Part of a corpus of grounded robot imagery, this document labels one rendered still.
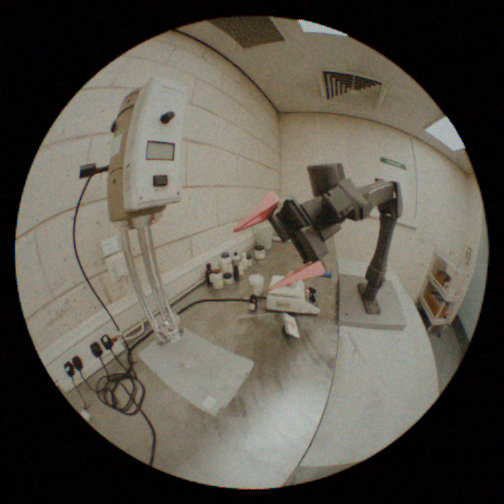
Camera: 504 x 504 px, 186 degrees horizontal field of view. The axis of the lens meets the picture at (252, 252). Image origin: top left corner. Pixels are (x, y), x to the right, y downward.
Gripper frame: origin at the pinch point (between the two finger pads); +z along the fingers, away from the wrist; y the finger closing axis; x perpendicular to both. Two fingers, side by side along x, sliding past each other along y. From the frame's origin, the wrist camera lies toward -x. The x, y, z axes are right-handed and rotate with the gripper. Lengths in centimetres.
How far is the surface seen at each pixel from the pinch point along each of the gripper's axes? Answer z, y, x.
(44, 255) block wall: 51, -28, 0
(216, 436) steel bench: 26.7, 29.0, 2.8
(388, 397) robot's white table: -9, 51, -6
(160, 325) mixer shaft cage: 21.5, 1.9, 11.1
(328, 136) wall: -170, -82, 52
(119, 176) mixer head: 12.7, -16.5, -8.1
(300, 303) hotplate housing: -14.6, 19.4, 28.8
